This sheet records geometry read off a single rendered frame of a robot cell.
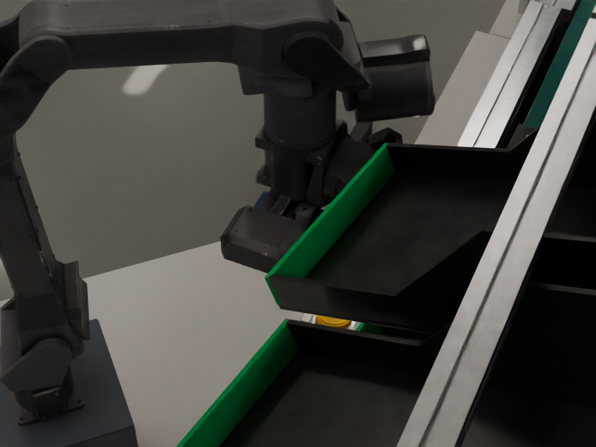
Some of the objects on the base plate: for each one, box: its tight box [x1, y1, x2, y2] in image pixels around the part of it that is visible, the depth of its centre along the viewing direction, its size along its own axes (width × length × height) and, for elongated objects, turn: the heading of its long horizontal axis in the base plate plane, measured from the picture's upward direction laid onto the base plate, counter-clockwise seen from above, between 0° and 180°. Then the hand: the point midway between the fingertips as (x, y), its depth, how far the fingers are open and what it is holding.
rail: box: [457, 0, 561, 149], centre depth 156 cm, size 6×89×11 cm, turn 156°
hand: (299, 223), depth 112 cm, fingers closed
